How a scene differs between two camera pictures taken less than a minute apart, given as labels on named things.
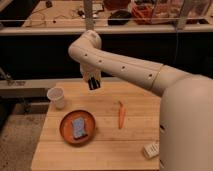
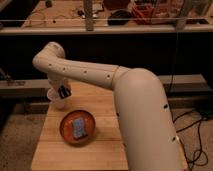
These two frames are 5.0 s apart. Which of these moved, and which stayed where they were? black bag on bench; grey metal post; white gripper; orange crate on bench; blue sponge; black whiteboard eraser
Moved: black whiteboard eraser; white gripper
Stayed: blue sponge; orange crate on bench; black bag on bench; grey metal post
